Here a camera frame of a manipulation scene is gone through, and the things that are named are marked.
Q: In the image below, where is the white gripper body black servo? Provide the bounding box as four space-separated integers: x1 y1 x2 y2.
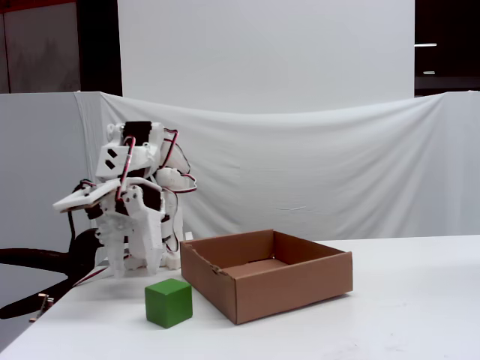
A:
100 178 168 228

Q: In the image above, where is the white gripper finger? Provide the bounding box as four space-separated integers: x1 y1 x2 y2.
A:
128 208 165 278
97 186 146 280

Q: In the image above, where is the green cube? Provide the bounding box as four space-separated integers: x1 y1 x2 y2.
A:
144 277 194 330

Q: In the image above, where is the brown cardboard box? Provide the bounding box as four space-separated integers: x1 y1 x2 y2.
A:
179 228 354 326

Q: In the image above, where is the small table edge clamp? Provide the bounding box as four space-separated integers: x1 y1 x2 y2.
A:
28 294 55 323

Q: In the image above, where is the grey partition panel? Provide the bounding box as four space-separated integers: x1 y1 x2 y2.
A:
0 91 102 338

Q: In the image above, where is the white cloth backdrop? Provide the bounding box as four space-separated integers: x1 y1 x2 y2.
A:
73 91 480 243

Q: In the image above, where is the white backdrop board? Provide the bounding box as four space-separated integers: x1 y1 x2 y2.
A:
117 0 416 114

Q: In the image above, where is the dark glass window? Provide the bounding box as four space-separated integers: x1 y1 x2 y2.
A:
413 0 480 99

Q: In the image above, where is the red white servo cable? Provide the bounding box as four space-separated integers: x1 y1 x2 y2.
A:
160 189 184 259
72 263 113 289
114 135 137 206
161 128 199 197

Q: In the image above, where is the black camera cable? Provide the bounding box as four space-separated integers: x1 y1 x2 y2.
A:
66 178 95 247

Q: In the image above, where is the white wrist camera mount plate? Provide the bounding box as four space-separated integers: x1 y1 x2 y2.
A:
52 179 127 215

